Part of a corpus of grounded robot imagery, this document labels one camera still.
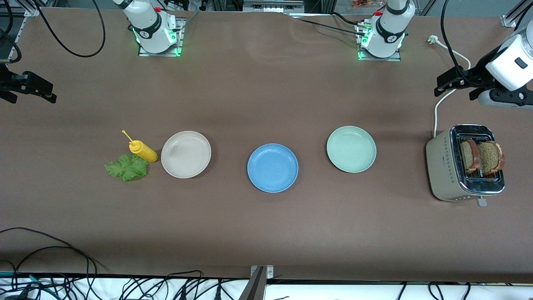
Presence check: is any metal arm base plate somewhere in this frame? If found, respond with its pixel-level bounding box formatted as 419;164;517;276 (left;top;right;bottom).
138;17;186;57
356;21;402;62

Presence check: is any grey metal bracket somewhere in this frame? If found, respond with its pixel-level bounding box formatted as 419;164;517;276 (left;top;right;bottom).
243;0;305;13

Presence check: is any black base cable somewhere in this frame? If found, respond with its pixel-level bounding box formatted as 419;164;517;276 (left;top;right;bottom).
287;12;369;37

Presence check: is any green lettuce leaf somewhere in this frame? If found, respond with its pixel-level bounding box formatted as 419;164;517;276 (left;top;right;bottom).
104;154;149;182

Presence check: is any brown bread slice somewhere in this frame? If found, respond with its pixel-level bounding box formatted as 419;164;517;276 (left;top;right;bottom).
460;139;481;174
477;141;506;175

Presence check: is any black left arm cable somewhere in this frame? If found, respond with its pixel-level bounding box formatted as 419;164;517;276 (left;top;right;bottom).
441;0;471;80

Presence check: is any beige plate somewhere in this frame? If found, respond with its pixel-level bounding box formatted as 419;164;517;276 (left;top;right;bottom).
161;130;212;179

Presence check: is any white shelf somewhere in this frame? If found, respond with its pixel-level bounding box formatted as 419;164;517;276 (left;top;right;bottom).
0;273;533;300

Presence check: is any blue plate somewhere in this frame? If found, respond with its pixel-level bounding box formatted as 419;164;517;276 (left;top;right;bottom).
247;143;299;193

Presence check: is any aluminium frame rail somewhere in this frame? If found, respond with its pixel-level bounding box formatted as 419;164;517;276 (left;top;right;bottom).
0;0;41;17
501;0;533;28

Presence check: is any green plate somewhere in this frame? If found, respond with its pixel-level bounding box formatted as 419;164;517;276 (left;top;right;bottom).
326;125;377;173

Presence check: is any yellow squeeze bottle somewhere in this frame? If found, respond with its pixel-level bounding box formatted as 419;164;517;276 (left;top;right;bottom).
122;130;159;163

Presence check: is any metal table bracket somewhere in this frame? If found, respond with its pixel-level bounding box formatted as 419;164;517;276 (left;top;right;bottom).
239;265;274;300

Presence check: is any beige chrome toaster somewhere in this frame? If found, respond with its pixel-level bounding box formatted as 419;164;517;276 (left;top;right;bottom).
425;124;506;208

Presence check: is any white toaster power cable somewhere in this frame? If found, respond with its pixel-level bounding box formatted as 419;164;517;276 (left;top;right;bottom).
427;35;472;138

